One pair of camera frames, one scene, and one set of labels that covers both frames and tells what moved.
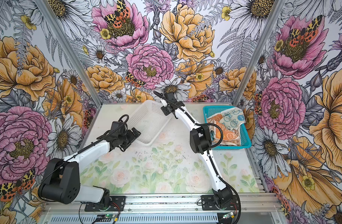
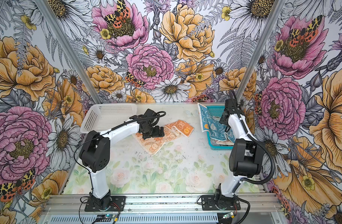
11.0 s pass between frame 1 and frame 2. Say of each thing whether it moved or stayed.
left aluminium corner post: stayed
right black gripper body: moved
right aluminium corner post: stayed
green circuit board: stayed
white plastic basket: moved
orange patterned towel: moved
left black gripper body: moved
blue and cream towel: moved
